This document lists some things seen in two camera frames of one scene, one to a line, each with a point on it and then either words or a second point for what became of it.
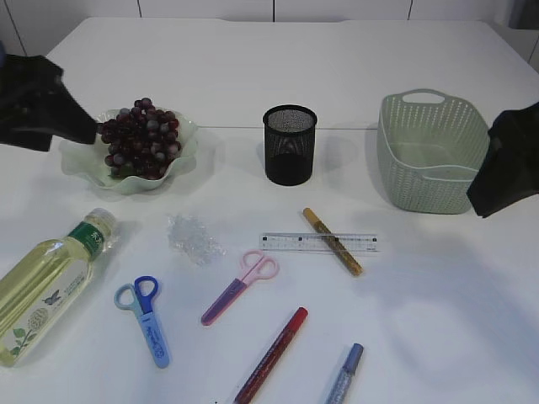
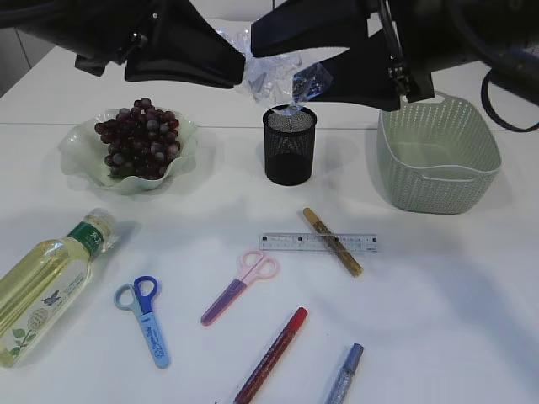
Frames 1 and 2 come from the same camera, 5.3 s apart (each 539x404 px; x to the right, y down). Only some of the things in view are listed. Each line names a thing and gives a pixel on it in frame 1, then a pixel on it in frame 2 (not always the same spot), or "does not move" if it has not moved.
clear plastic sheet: x=190 y=236 to x=285 y=83
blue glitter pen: x=341 y=385 does not move
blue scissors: x=138 y=296 does not move
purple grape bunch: x=141 y=140 does not move
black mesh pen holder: x=290 y=144 does not move
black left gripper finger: x=35 y=105 to x=182 y=45
